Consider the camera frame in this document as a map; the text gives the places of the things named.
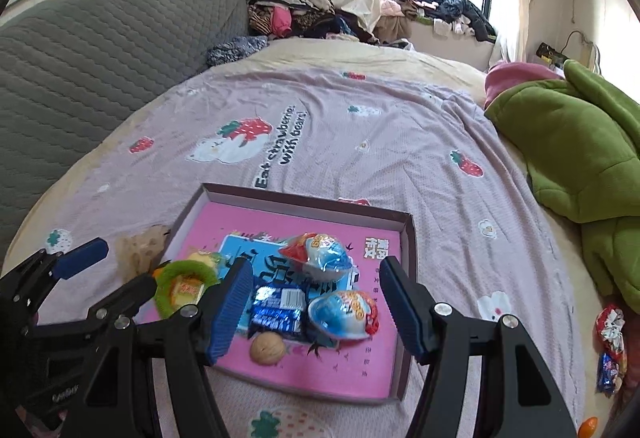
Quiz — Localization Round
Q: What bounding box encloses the brown walnut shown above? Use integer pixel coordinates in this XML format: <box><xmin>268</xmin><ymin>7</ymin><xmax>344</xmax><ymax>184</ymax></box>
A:
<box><xmin>250</xmin><ymin>333</ymin><xmax>287</xmax><ymax>365</ymax></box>

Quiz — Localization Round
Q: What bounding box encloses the grey quilted headboard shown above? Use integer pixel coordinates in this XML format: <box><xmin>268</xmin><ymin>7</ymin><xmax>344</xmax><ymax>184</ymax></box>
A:
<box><xmin>0</xmin><ymin>0</ymin><xmax>249</xmax><ymax>263</ymax></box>

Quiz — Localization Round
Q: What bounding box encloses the shallow brown cardboard box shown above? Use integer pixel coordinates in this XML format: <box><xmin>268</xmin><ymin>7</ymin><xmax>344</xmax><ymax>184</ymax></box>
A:
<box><xmin>135</xmin><ymin>183</ymin><xmax>417</xmax><ymax>406</ymax></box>

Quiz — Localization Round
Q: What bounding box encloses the blue patterned cloth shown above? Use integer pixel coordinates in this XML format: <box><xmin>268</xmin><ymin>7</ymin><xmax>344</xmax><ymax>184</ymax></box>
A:
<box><xmin>206</xmin><ymin>35</ymin><xmax>270</xmax><ymax>67</ymax></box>

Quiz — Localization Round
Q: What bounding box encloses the black yellow device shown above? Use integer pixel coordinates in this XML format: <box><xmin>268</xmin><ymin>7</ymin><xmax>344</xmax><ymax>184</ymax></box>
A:
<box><xmin>536</xmin><ymin>42</ymin><xmax>568</xmax><ymax>66</ymax></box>

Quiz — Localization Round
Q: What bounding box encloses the strawberry printed bed sheet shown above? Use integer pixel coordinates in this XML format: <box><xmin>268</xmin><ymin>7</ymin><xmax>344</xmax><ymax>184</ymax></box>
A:
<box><xmin>10</xmin><ymin>68</ymin><xmax>588</xmax><ymax>438</ymax></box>

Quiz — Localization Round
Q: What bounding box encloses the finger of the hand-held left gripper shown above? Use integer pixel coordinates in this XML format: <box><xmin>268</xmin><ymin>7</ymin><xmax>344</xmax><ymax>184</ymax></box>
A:
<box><xmin>30</xmin><ymin>273</ymin><xmax>158</xmax><ymax>344</ymax></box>
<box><xmin>0</xmin><ymin>238</ymin><xmax>110</xmax><ymax>313</ymax></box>

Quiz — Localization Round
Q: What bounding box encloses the red toy egg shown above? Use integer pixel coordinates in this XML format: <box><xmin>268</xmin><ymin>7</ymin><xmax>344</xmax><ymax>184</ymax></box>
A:
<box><xmin>278</xmin><ymin>233</ymin><xmax>355</xmax><ymax>279</ymax></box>

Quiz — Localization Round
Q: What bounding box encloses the blue topped toy egg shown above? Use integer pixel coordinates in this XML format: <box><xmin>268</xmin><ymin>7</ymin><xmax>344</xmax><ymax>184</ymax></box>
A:
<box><xmin>307</xmin><ymin>290</ymin><xmax>379</xmax><ymax>341</ymax></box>

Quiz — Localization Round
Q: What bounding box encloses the pile of mixed clothes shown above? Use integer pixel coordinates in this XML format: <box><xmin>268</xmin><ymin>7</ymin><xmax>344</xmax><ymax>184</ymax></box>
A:
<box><xmin>244</xmin><ymin>0</ymin><xmax>381</xmax><ymax>43</ymax></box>

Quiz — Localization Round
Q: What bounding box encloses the blue snack packet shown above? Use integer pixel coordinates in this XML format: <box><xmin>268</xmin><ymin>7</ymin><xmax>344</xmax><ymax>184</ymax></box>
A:
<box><xmin>247</xmin><ymin>285</ymin><xmax>307</xmax><ymax>341</ymax></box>

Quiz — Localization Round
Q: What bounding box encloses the white cable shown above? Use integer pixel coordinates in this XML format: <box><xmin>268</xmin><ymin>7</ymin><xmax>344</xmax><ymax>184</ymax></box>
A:
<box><xmin>562</xmin><ymin>30</ymin><xmax>601</xmax><ymax>68</ymax></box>

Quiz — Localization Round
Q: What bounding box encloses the yellow snack packet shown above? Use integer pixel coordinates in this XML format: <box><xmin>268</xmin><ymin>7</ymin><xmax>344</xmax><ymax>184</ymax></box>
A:
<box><xmin>170</xmin><ymin>252</ymin><xmax>226</xmax><ymax>306</ymax></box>

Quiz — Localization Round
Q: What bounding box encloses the blue candy wrapper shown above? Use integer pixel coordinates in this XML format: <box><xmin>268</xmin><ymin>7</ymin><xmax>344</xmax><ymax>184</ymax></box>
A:
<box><xmin>597</xmin><ymin>353</ymin><xmax>621</xmax><ymax>394</ymax></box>

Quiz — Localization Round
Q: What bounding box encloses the pile of dark clothes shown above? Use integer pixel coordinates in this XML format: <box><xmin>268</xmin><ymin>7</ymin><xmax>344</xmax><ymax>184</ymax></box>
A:
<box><xmin>380</xmin><ymin>0</ymin><xmax>498</xmax><ymax>42</ymax></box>

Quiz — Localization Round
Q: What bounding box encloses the green fleece blanket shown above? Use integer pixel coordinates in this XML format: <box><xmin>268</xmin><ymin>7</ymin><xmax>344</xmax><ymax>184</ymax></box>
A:
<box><xmin>484</xmin><ymin>59</ymin><xmax>640</xmax><ymax>316</ymax></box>

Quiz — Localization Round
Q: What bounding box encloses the red silver candy wrapper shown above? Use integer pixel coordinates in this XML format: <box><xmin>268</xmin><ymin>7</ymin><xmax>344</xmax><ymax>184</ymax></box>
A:
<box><xmin>595</xmin><ymin>305</ymin><xmax>626</xmax><ymax>359</ymax></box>

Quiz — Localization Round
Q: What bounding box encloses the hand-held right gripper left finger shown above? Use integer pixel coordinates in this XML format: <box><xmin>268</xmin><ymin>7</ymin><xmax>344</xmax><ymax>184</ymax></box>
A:
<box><xmin>75</xmin><ymin>257</ymin><xmax>255</xmax><ymax>438</ymax></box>

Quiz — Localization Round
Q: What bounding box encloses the pink picture book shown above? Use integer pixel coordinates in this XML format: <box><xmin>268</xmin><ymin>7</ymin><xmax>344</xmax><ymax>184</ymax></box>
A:
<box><xmin>150</xmin><ymin>203</ymin><xmax>403</xmax><ymax>401</ymax></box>

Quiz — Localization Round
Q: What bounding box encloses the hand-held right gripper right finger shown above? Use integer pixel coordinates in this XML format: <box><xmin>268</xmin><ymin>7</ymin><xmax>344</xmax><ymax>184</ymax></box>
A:
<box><xmin>381</xmin><ymin>255</ymin><xmax>576</xmax><ymax>438</ymax></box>

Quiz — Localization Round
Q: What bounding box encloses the pink pillow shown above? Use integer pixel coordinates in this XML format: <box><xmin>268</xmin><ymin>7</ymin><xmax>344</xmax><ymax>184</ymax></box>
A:
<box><xmin>484</xmin><ymin>62</ymin><xmax>566</xmax><ymax>108</ymax></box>

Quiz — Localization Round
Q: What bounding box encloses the green fuzzy ring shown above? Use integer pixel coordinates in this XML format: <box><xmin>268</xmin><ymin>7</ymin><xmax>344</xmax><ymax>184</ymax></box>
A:
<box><xmin>152</xmin><ymin>262</ymin><xmax>223</xmax><ymax>319</ymax></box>

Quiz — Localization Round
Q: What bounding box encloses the beige bed sheet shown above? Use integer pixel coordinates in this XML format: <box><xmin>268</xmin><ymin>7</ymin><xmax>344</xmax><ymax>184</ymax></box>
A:
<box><xmin>10</xmin><ymin>38</ymin><xmax>490</xmax><ymax>269</ymax></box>

